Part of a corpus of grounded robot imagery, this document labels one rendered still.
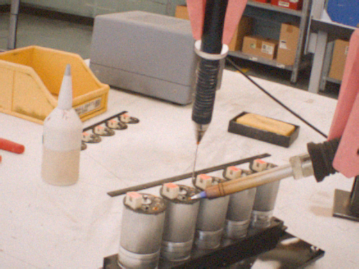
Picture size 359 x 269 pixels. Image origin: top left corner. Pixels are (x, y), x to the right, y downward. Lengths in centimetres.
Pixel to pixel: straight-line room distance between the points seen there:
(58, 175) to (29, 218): 7
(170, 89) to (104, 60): 10
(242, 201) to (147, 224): 8
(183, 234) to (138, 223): 4
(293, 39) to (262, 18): 62
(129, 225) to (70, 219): 11
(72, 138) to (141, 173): 9
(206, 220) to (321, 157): 9
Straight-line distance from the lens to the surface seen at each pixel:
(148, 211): 33
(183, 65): 73
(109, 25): 77
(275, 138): 67
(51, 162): 48
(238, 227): 40
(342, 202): 54
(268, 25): 512
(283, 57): 463
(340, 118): 35
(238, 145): 64
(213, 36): 28
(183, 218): 35
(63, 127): 47
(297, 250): 42
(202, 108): 30
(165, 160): 57
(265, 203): 41
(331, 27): 226
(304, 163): 34
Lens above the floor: 96
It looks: 18 degrees down
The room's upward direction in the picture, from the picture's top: 8 degrees clockwise
